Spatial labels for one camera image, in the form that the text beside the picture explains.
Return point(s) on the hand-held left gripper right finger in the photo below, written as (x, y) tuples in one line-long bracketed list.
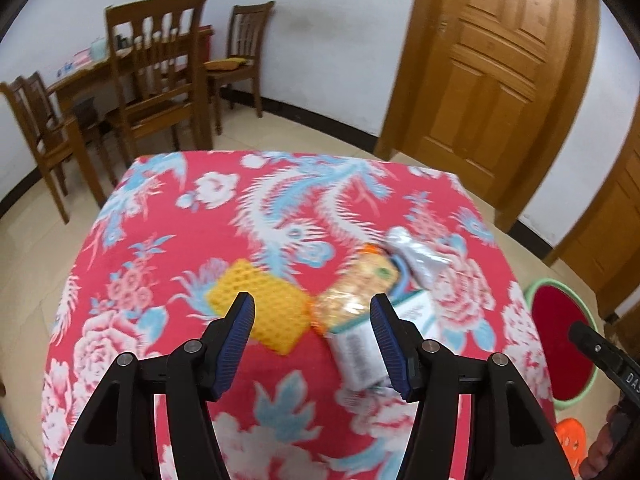
[(395, 355)]

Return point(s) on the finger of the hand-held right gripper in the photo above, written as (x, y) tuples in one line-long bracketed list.
[(592, 345)]

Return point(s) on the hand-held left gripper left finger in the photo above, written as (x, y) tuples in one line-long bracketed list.
[(235, 345)]

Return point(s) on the white and green box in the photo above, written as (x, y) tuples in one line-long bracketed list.
[(360, 355)]

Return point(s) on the red basin with green rim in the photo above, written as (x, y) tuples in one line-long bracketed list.
[(555, 340)]

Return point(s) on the large yellow foam net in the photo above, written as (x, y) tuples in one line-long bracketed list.
[(270, 310)]

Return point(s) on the orange snack packet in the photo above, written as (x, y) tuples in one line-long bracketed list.
[(350, 290)]

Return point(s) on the silver foil packet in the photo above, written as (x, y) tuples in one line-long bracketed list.
[(417, 257)]

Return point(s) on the person's right hand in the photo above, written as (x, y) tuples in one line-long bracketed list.
[(597, 452)]

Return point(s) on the red floral tablecloth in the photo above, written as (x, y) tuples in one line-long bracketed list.
[(315, 365)]

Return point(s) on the orange plastic stool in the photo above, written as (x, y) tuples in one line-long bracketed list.
[(570, 440)]

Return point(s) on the wooden panel door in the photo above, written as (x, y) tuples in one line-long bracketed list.
[(615, 240), (490, 85)]

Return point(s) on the yellow seat cushion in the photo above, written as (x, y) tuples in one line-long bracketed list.
[(225, 64)]

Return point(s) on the wooden dining table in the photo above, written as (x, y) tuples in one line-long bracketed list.
[(80, 82)]

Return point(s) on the wooden chair with cushion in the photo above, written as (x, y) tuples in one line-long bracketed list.
[(250, 25)]

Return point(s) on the tall wooden chair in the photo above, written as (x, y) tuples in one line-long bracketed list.
[(150, 35)]

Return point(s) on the pale green box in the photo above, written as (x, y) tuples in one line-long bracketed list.
[(98, 50)]

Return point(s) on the pink packet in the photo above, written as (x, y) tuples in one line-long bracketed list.
[(82, 57)]

